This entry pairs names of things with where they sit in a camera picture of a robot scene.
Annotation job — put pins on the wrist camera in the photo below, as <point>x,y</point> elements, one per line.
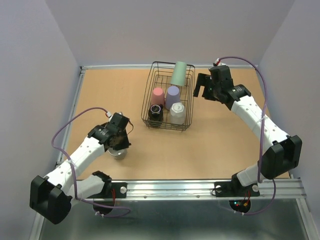
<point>109,115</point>
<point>218,62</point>

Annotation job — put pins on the pink cup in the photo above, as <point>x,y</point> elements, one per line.
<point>157,96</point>

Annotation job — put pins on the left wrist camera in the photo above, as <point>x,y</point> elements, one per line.
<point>109,115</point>

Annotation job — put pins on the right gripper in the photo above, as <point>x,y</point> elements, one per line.
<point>201,81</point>

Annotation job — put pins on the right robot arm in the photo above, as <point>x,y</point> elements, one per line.
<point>280,151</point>

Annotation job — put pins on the grey mug white inside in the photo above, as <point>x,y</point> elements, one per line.
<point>118,154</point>

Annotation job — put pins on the green cup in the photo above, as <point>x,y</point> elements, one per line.
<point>178,77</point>

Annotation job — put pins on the black mug white inside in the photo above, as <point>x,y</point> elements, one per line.
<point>155,115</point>

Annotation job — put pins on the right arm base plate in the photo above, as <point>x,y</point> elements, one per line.
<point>225,189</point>

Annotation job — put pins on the lavender cup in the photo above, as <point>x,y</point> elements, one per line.
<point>172,96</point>

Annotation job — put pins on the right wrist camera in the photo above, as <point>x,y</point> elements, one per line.
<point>218,62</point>

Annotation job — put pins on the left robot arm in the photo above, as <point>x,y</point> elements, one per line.
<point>54,195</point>

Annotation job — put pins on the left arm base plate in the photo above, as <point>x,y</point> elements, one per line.
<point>119,188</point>

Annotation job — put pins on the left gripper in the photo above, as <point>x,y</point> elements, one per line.
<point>126,144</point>

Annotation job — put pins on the black wire dish rack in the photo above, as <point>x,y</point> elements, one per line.
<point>159,76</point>

